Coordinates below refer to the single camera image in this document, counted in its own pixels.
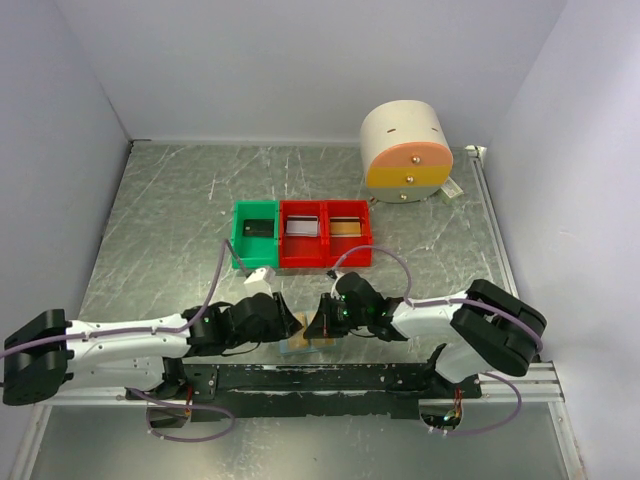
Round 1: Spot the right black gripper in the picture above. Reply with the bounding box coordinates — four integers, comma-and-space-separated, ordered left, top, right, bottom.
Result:
303, 292, 370, 338

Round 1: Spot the mint green card holder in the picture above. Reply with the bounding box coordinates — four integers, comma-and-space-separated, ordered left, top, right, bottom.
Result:
279, 311, 338, 355

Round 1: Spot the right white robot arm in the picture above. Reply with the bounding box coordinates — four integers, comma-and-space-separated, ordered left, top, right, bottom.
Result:
304, 272, 547, 398

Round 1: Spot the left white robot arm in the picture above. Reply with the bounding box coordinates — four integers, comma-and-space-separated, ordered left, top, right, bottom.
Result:
1, 293, 302, 406

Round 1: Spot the white magnetic stripe card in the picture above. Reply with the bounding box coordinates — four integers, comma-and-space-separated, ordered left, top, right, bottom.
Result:
285, 215, 320, 237

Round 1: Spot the black card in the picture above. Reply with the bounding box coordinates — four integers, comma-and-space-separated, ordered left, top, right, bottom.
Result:
242, 219, 275, 238

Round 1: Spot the green plastic bin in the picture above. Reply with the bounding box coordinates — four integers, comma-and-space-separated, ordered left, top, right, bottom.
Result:
231, 200, 279, 269

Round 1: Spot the right red plastic bin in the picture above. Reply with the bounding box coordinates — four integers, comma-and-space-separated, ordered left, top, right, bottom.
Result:
323, 199, 374, 267

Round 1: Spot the red plastic bin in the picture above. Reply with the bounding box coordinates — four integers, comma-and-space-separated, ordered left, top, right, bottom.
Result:
323, 199, 374, 267
279, 200, 329, 269

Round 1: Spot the middle red plastic bin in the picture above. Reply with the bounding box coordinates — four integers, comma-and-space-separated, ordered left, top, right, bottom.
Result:
279, 200, 329, 269

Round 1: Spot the small white tag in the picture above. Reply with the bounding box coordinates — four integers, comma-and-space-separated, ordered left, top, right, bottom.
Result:
440, 178, 464, 203

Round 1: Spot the beige cylindrical drawer cabinet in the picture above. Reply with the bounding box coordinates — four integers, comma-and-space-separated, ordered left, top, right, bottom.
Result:
360, 100, 453, 204

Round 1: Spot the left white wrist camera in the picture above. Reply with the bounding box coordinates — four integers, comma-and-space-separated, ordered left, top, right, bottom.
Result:
243, 266, 276, 297

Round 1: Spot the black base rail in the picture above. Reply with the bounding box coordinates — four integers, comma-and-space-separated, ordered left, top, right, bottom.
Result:
147, 360, 481, 419

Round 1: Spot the silver aluminium frame rail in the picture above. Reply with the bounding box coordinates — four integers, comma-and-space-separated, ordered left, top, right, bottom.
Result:
476, 362, 565, 403

